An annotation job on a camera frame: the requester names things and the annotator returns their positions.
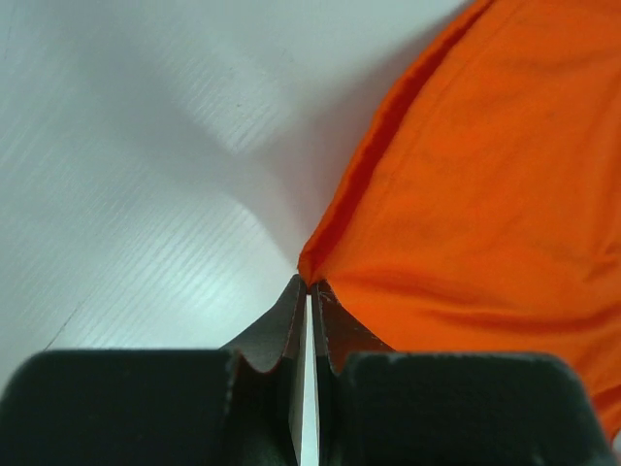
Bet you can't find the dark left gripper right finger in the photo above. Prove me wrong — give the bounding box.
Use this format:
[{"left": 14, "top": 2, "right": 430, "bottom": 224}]
[{"left": 311, "top": 282, "right": 617, "bottom": 465}]

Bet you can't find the orange t shirt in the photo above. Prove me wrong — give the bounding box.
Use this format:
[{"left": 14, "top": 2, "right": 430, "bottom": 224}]
[{"left": 298, "top": 1, "right": 620, "bottom": 438}]

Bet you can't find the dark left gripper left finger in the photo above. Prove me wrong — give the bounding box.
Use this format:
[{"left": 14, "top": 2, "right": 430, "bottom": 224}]
[{"left": 1, "top": 276, "right": 307, "bottom": 465}]

